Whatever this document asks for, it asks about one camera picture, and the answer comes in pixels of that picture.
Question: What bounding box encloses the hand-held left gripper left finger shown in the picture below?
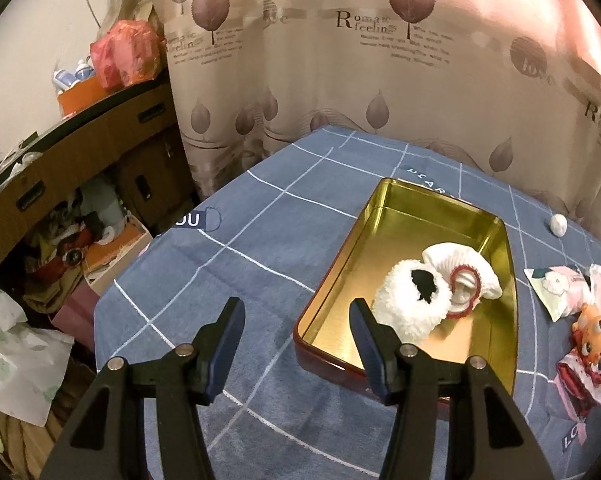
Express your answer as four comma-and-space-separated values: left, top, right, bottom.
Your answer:
40, 296, 246, 480

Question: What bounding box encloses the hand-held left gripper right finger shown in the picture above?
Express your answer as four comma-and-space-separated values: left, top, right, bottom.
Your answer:
349, 297, 556, 480

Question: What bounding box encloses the white fluffy sock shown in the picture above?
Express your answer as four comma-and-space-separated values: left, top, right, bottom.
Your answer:
369, 258, 453, 345

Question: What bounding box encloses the gold metal tin tray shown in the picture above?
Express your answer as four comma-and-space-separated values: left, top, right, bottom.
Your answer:
293, 177, 520, 401

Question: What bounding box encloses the white knitted sock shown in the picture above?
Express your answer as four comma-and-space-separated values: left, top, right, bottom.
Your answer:
423, 242, 503, 311

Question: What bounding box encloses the blue checked blanket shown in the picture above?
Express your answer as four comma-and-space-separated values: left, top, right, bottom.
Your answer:
94, 126, 601, 480

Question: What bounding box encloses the pile of clutter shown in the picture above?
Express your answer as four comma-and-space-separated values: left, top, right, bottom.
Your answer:
23, 180, 154, 348

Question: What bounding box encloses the brown cardboard box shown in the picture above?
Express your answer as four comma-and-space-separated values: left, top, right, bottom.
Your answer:
115, 127, 196, 233

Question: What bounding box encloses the green and pink packet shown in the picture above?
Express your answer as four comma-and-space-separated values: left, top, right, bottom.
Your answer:
524, 264, 588, 322

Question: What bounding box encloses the white and green plastic bag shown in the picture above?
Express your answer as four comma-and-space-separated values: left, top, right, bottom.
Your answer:
0, 280, 76, 428

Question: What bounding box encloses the wooden desk with drawers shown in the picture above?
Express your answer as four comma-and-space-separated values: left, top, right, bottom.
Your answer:
0, 80, 181, 281

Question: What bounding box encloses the beige leaf print curtain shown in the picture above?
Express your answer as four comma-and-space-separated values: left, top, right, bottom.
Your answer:
115, 0, 601, 246

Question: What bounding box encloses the orange box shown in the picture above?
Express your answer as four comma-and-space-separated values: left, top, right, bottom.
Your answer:
57, 76, 114, 116

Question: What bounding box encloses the red plastic bag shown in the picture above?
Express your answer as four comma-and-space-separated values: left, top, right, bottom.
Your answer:
90, 20, 167, 87

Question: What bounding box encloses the red hair tie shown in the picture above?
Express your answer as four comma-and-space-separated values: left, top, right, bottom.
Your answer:
447, 266, 482, 321

